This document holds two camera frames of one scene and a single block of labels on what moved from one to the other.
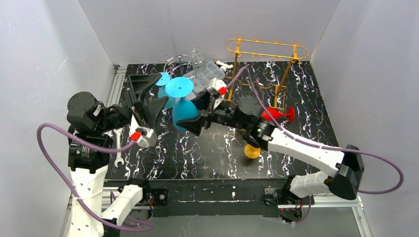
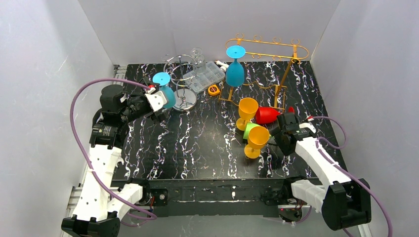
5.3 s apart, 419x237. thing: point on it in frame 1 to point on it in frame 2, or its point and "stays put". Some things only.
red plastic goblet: [276, 114] stays put
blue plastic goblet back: [181, 87] to [234, 74]
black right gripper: [206, 115] to [281, 130]
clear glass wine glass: [199, 62] stays put
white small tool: [223, 66] stays put
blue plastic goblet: [161, 81] stays put
